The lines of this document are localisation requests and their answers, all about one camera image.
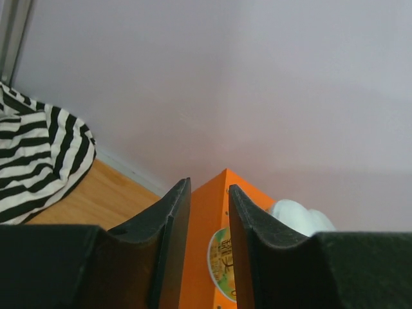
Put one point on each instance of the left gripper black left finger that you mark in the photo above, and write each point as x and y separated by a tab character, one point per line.
137	264

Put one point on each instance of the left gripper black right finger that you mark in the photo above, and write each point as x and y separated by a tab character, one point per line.
277	267

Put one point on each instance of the orange wooden shelf cabinet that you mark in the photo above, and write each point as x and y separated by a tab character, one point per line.
209	212

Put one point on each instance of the black white striped cloth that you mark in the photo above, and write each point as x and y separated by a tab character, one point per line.
45	153

